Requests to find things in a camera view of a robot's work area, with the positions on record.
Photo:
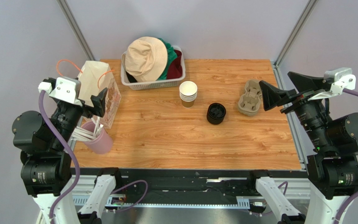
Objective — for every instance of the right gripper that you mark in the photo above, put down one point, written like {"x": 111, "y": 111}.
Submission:
{"x": 297, "y": 101}

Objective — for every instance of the dark red cloth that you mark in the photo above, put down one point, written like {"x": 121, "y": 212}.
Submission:
{"x": 175, "y": 70}

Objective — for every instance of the grey pulp cup carrier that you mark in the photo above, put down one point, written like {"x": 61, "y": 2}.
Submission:
{"x": 250, "y": 102}

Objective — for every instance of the white paper bag orange handles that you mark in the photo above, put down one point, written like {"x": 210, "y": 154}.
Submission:
{"x": 95, "y": 76}

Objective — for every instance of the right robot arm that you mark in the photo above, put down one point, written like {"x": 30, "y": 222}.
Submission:
{"x": 333, "y": 168}

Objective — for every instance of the green cloth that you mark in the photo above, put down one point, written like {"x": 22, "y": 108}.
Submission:
{"x": 171, "y": 56}

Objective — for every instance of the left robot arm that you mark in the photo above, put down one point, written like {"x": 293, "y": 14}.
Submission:
{"x": 50, "y": 170}

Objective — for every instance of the stack of paper cups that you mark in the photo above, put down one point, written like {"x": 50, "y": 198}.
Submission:
{"x": 188, "y": 92}

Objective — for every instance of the beige bucket hat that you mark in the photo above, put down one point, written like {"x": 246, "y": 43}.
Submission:
{"x": 145, "y": 59}

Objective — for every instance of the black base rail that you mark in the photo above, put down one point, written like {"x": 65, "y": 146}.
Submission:
{"x": 195, "y": 186}

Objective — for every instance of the pink plastic cup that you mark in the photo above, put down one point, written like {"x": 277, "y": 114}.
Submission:
{"x": 102, "y": 144}

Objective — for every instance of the stack of black lids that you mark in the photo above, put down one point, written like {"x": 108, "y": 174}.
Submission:
{"x": 216, "y": 113}

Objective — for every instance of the white plastic basket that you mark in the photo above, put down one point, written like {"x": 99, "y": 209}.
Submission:
{"x": 155, "y": 84}

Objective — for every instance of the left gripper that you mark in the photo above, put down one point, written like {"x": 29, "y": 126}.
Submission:
{"x": 98, "y": 102}

